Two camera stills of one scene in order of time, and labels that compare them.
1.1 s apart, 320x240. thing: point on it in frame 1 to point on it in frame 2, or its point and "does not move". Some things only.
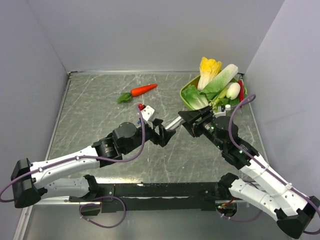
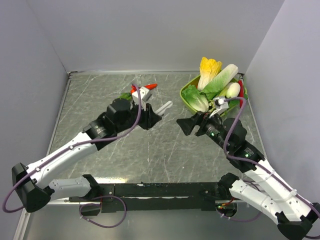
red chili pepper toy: [241, 92] does not move
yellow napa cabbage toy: [208, 68] does not move
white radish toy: [233, 90] does not move
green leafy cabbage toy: [194, 98] does not move
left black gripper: [164, 135] to [150, 118]
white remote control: [174, 124] to [161, 111]
